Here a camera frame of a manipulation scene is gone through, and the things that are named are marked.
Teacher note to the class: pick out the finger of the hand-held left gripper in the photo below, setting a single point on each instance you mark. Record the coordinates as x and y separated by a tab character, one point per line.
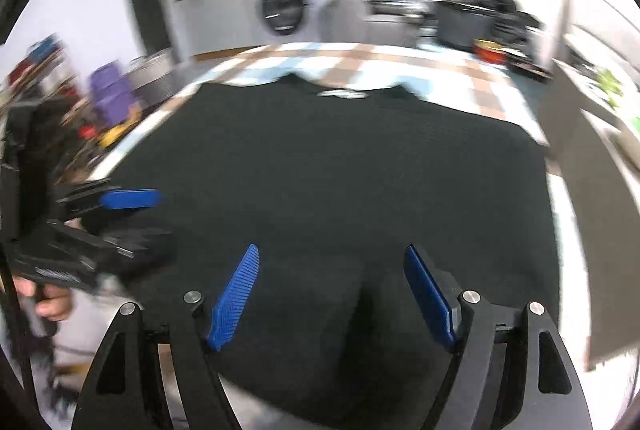
142	244
130	199

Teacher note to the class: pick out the grey sofa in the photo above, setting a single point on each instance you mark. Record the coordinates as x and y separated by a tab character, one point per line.
360	14

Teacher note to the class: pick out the person's left hand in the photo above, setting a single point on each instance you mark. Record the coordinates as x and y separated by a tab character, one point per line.
55	307

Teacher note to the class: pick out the shoe rack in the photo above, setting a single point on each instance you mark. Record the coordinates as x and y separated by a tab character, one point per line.
35	74

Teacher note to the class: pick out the black jacket pile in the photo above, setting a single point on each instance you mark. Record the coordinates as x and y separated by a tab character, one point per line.
500	4

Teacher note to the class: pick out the black knit sweater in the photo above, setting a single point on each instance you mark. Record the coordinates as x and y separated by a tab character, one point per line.
340	169

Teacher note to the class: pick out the green toy figure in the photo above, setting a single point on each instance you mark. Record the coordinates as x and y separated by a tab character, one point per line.
611	84

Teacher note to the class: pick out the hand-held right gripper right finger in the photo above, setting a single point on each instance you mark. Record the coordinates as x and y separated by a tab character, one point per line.
430	295

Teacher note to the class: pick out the grey bedside cabinet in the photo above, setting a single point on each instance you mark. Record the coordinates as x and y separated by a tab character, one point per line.
595	220

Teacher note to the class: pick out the checkered blanket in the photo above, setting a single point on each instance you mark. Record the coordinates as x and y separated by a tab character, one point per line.
450	79

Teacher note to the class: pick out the white washing machine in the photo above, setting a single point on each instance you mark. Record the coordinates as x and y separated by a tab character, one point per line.
285	4

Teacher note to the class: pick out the red bowl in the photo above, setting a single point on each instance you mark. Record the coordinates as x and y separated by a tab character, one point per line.
489	52

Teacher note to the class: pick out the woven laundry basket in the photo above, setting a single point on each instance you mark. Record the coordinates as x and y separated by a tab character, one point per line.
150	77

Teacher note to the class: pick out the yellow snack packet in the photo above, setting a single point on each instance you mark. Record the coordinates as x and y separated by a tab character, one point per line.
117	133

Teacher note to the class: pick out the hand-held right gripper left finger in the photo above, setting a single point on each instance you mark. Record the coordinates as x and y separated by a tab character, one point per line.
232	305

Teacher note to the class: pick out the purple bag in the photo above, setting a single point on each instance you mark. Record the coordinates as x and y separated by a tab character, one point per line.
112	89

